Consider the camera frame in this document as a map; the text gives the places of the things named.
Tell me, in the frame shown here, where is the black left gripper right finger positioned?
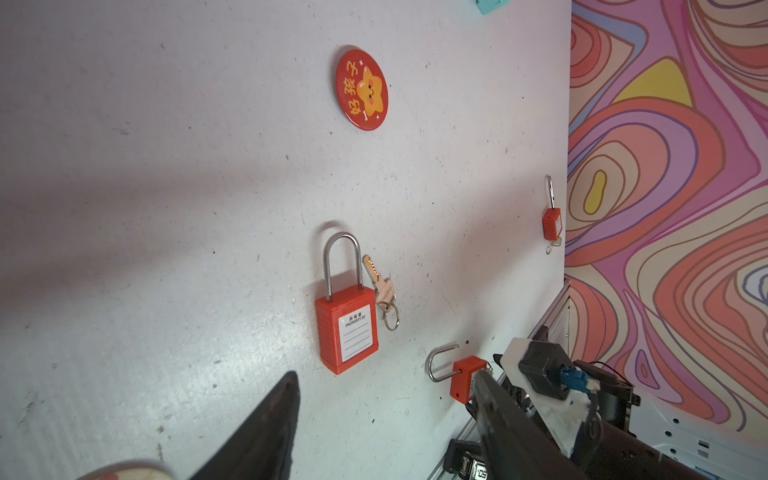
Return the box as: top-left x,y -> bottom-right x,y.
473,371 -> 586,480

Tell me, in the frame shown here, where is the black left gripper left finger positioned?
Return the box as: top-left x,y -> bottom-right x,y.
193,371 -> 300,480

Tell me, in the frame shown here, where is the red padlock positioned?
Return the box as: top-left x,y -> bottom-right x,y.
542,175 -> 563,255
315,232 -> 379,375
424,340 -> 492,406

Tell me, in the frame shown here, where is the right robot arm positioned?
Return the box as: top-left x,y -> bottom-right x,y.
576,360 -> 767,479

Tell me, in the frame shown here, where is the beige round badge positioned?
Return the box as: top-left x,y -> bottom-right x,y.
78,463 -> 173,480

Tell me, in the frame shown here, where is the red star badge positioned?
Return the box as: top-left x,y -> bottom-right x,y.
335,48 -> 389,131

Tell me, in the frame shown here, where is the teal small box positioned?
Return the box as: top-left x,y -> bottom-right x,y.
475,0 -> 510,15

